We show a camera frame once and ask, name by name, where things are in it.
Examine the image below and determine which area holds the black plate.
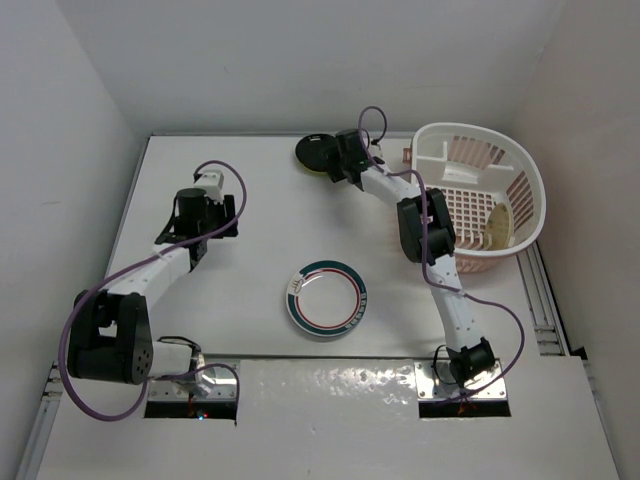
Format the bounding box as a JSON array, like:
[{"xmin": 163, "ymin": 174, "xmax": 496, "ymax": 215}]
[{"xmin": 294, "ymin": 133, "xmax": 337, "ymax": 174}]

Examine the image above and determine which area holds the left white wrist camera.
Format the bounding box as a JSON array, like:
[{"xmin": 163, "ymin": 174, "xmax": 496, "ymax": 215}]
[{"xmin": 194, "ymin": 169, "xmax": 224, "ymax": 204}]

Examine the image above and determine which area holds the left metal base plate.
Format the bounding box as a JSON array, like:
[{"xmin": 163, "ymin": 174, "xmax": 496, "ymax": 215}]
[{"xmin": 148, "ymin": 359, "xmax": 240, "ymax": 402}]

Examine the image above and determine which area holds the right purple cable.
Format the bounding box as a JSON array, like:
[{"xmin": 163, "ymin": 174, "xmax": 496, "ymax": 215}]
[{"xmin": 357, "ymin": 105, "xmax": 527, "ymax": 403}]

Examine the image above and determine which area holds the purple cable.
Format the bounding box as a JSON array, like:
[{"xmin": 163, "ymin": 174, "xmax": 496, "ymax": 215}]
[
  {"xmin": 357, "ymin": 105, "xmax": 527, "ymax": 403},
  {"xmin": 58, "ymin": 159, "xmax": 249, "ymax": 424}
]

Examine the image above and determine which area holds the cream speckled plate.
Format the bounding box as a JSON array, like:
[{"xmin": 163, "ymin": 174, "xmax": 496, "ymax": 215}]
[{"xmin": 483, "ymin": 203, "xmax": 514, "ymax": 251}]

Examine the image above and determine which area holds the metal base plate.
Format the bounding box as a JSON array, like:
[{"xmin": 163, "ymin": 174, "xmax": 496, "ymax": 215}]
[
  {"xmin": 148, "ymin": 359, "xmax": 240, "ymax": 402},
  {"xmin": 414, "ymin": 358, "xmax": 508, "ymax": 403}
]

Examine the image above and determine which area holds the white plate green red rim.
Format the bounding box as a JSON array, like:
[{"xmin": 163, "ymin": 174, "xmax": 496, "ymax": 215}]
[{"xmin": 285, "ymin": 260, "xmax": 368, "ymax": 339}]

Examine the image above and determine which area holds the lime green plate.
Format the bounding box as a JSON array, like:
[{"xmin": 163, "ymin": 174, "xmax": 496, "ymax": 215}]
[{"xmin": 302, "ymin": 166, "xmax": 327, "ymax": 177}]

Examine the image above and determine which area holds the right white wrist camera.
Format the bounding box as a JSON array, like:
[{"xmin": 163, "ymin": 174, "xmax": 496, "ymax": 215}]
[{"xmin": 369, "ymin": 144, "xmax": 383, "ymax": 158}]

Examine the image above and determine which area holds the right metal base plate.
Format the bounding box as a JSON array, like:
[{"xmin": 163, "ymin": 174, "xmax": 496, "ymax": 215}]
[{"xmin": 414, "ymin": 358, "xmax": 508, "ymax": 403}]

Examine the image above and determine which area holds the white plastic dish rack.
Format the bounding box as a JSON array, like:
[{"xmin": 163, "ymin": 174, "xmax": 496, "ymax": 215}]
[{"xmin": 405, "ymin": 122, "xmax": 547, "ymax": 273}]

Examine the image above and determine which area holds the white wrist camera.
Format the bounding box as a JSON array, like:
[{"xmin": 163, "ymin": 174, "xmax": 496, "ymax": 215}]
[
  {"xmin": 369, "ymin": 144, "xmax": 383, "ymax": 158},
  {"xmin": 194, "ymin": 169, "xmax": 224, "ymax": 204}
]

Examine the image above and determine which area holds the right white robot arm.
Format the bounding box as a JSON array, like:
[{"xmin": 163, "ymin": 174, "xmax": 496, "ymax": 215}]
[{"xmin": 326, "ymin": 129, "xmax": 495, "ymax": 387}]

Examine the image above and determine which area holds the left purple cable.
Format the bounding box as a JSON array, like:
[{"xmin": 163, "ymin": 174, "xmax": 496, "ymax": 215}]
[{"xmin": 58, "ymin": 159, "xmax": 249, "ymax": 424}]

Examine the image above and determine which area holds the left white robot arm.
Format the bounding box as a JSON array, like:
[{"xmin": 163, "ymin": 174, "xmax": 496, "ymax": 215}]
[{"xmin": 67, "ymin": 187, "xmax": 238, "ymax": 385}]

